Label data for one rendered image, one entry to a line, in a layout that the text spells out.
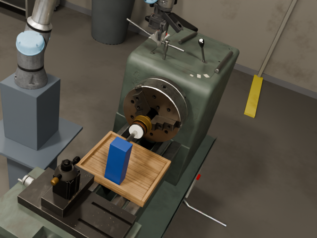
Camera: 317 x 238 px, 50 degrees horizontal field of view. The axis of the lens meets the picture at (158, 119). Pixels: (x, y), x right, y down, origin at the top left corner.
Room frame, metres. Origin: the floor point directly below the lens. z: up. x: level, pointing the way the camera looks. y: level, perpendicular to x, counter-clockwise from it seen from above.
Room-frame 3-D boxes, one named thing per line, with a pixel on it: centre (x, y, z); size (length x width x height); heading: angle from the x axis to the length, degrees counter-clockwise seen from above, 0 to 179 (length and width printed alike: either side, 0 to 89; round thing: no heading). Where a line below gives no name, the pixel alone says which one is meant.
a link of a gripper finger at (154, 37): (1.57, 0.12, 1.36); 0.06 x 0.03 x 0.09; 74
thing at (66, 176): (0.80, 0.27, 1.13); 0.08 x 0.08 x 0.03
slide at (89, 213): (0.78, 0.21, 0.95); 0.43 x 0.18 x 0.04; 74
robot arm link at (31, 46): (1.31, 0.65, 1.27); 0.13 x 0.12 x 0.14; 15
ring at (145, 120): (1.22, 0.07, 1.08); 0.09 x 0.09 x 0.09; 74
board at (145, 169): (1.13, 0.09, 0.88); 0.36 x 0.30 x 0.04; 74
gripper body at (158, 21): (1.58, 0.12, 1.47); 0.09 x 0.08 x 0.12; 74
